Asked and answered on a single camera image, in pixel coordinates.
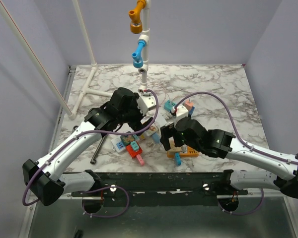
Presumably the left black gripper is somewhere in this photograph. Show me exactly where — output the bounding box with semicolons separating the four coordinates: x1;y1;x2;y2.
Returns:
118;94;155;135

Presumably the white tiger cube socket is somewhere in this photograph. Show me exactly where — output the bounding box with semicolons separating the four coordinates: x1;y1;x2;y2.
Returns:
144;124;161;140

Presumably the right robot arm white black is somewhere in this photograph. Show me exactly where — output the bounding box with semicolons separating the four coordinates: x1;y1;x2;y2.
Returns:
160;117;298;199

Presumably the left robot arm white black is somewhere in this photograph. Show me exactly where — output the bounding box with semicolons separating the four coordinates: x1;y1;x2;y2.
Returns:
22;87;157;206

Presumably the wooden cube socket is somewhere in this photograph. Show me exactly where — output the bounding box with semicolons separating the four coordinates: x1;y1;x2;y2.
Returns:
168;140;182;153

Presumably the light blue plug adapter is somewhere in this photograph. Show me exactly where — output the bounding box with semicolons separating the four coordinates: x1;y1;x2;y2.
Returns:
174;152;181;167

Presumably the dark blue cube socket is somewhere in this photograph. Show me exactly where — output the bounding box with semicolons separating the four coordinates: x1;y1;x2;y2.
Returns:
189;106;195;116

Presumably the salmon plug on blue cube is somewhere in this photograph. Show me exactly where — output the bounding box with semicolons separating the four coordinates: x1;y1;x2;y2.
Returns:
184;100;193;111

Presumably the teal cube plug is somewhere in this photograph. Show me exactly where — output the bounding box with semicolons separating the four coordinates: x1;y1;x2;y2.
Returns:
130;141;140;152

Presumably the pink plug adapter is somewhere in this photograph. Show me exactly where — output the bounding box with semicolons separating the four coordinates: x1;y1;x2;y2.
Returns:
136;154;145;166

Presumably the red cube socket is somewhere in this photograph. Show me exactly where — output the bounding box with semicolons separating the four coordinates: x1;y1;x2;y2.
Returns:
126;145;143;158

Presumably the teal USB power strip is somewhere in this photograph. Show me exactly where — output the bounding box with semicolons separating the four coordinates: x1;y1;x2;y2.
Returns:
163;100;176;112

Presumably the dark green tiger cube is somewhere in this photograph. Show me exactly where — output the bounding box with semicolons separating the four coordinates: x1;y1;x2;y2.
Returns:
120;135;135;146

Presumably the orange power strip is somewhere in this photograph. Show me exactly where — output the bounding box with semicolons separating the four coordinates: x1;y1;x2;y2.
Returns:
166;146;200;158

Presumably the white long power strip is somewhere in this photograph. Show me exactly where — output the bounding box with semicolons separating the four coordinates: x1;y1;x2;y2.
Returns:
111;136;137;153

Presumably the blue valve fitting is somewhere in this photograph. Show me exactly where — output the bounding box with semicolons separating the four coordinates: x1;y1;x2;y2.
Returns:
132;40;147;68

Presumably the orange valve fitting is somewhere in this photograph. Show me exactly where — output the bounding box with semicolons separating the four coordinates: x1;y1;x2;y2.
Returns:
129;0;147;34

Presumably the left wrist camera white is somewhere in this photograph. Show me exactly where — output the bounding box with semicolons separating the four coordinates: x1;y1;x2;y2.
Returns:
137;95;156;116

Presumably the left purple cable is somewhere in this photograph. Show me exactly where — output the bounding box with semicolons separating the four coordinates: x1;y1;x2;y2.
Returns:
22;89;160;219

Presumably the dark metal T-handle tool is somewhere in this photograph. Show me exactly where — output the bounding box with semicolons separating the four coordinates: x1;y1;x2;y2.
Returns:
90;135;108;165

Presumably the black mounting rail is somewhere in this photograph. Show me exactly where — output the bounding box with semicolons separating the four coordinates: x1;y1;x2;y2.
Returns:
72;170;248;207

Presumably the white PVC pipe frame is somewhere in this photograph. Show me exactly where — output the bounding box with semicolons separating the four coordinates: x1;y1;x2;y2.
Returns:
0;0;151;120

